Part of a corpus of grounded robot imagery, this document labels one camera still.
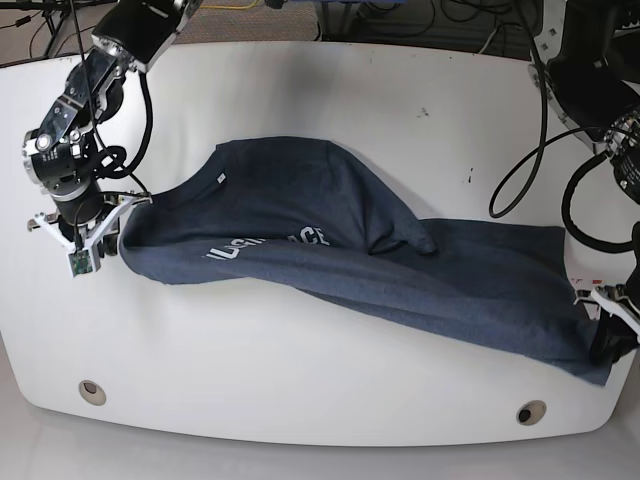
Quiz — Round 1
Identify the wrist camera board image-left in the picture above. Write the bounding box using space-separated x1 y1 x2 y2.
68 250 94 277

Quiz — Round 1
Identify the dark blue T-shirt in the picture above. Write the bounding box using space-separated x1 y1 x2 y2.
120 137 611 386

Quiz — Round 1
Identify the left table cable grommet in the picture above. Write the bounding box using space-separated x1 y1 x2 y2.
78 380 107 406

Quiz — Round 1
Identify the black robot arm image-left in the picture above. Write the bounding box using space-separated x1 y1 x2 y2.
22 1 201 276

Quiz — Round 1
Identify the table cable grommet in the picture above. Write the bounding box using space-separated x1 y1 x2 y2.
78 380 107 406
516 400 547 426

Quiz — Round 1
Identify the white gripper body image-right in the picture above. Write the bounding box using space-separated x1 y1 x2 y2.
591 284 639 342

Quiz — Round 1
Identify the right table cable grommet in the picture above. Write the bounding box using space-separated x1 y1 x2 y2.
516 400 547 426

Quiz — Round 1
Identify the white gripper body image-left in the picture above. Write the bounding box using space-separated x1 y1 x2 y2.
27 192 152 276

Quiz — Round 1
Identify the yellow cable on floor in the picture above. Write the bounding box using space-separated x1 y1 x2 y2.
202 0 259 12

